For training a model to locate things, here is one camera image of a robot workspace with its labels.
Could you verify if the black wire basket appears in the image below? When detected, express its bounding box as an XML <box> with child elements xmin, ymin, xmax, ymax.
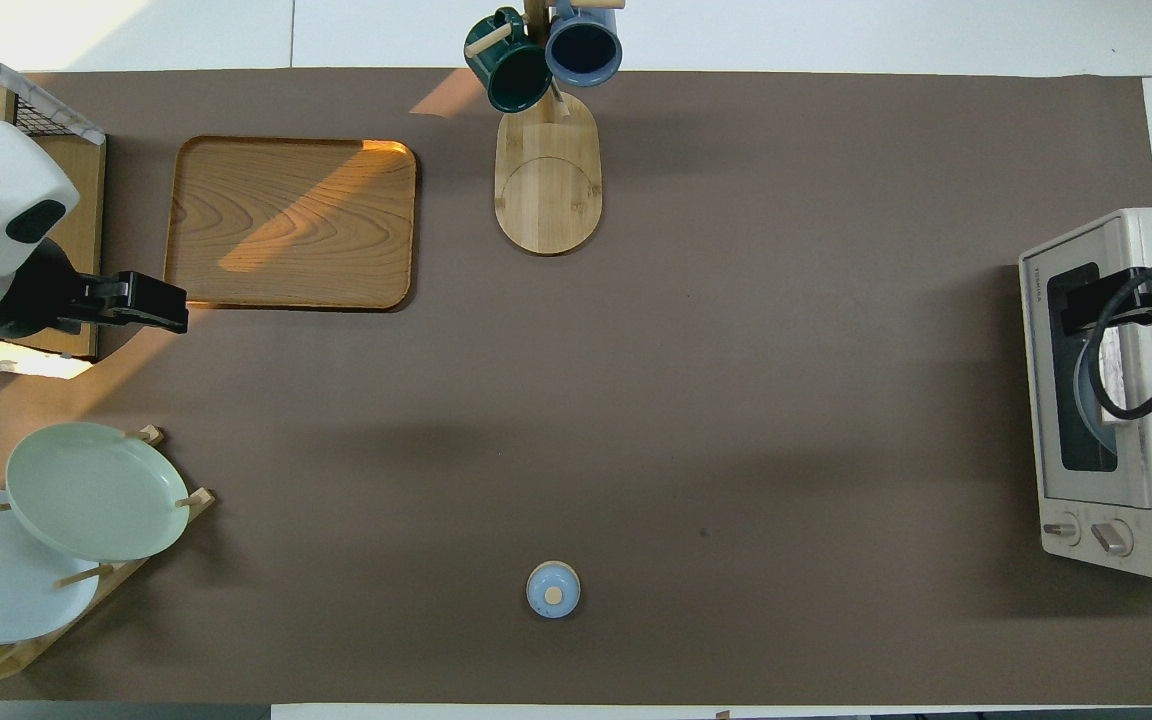
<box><xmin>0</xmin><ymin>45</ymin><xmax>102</xmax><ymax>141</ymax></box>

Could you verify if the wooden two-tier shelf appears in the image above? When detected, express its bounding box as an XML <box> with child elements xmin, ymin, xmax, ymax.
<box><xmin>0</xmin><ymin>80</ymin><xmax>107</xmax><ymax>361</ymax></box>

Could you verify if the dark green mug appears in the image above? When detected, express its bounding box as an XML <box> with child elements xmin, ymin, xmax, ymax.
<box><xmin>464</xmin><ymin>8</ymin><xmax>554</xmax><ymax>113</ymax></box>

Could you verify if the glass oven door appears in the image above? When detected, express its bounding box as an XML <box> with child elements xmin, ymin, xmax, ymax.
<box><xmin>1021</xmin><ymin>225</ymin><xmax>1152</xmax><ymax>511</ymax></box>

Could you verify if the pale blue ribbed plate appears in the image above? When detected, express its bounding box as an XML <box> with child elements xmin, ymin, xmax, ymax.
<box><xmin>1073</xmin><ymin>332</ymin><xmax>1123</xmax><ymax>453</ymax></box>

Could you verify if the pale green plate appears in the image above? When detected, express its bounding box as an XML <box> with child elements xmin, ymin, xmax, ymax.
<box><xmin>6</xmin><ymin>422</ymin><xmax>190</xmax><ymax>562</ymax></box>

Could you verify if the blue mug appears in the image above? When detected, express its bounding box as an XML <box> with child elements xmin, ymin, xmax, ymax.
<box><xmin>544</xmin><ymin>0</ymin><xmax>624</xmax><ymax>88</ymax></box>

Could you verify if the wooden serving tray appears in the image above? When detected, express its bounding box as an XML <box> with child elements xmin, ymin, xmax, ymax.
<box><xmin>164</xmin><ymin>136</ymin><xmax>419</xmax><ymax>312</ymax></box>

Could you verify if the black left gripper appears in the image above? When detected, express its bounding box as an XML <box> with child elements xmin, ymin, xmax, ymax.
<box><xmin>71</xmin><ymin>270</ymin><xmax>190</xmax><ymax>334</ymax></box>

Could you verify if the wooden mug tree stand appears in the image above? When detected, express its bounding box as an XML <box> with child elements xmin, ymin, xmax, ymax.
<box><xmin>464</xmin><ymin>0</ymin><xmax>627</xmax><ymax>256</ymax></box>

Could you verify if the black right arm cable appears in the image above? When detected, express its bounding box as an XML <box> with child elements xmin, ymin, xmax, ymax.
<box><xmin>1086</xmin><ymin>232</ymin><xmax>1152</xmax><ymax>421</ymax></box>

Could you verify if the brown table mat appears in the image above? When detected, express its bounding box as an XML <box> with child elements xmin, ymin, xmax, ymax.
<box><xmin>0</xmin><ymin>68</ymin><xmax>1152</xmax><ymax>707</ymax></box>

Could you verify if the wooden plate rack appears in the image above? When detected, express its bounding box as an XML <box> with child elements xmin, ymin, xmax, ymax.
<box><xmin>0</xmin><ymin>425</ymin><xmax>217</xmax><ymax>686</ymax></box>

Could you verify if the small blue bell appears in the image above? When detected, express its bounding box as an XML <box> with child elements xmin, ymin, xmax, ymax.
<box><xmin>526</xmin><ymin>561</ymin><xmax>582</xmax><ymax>620</ymax></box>

